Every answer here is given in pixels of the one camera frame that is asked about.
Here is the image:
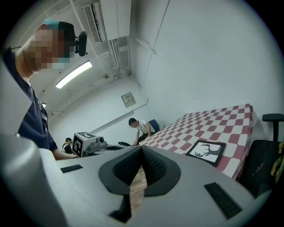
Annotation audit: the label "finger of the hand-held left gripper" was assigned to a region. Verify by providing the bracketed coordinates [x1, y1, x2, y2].
[106, 144, 126, 153]

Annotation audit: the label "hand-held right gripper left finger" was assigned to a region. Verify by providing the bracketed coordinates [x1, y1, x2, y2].
[55, 145, 142, 227]

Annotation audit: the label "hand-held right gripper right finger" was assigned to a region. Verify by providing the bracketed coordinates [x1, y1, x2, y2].
[130, 145, 272, 227]

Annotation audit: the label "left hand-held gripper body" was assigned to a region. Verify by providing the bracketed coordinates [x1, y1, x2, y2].
[72, 132, 109, 159]

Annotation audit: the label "person's left forearm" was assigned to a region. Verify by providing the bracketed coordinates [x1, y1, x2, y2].
[52, 148, 79, 161]

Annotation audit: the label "blue chair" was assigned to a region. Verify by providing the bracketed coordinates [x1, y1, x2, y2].
[148, 119, 161, 134]

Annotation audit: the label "black framed deer picture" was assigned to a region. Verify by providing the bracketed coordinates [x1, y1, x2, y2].
[185, 140, 227, 168]

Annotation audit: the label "ceiling tube light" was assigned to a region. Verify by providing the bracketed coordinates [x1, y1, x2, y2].
[55, 60, 93, 90]

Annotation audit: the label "red white checkered tablecloth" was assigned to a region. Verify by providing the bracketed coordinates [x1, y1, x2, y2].
[139, 103, 254, 180]

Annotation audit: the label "black office chair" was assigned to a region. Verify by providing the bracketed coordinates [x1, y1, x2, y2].
[240, 113, 284, 198]

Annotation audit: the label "small silver metal item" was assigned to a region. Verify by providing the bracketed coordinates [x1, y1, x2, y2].
[251, 161, 266, 178]

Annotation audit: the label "white ceiling pipes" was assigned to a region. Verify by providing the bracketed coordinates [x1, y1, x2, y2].
[108, 36, 132, 81]

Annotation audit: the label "beige crumpled cloth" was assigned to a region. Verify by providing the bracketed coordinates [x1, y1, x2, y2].
[270, 141, 284, 185]

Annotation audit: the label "white air conditioner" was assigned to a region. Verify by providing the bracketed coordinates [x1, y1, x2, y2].
[83, 0, 132, 43]

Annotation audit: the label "wall electrical panel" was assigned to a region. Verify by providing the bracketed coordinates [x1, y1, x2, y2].
[120, 91, 136, 109]

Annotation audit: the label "black head camera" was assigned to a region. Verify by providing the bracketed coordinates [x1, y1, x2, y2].
[74, 31, 88, 57]

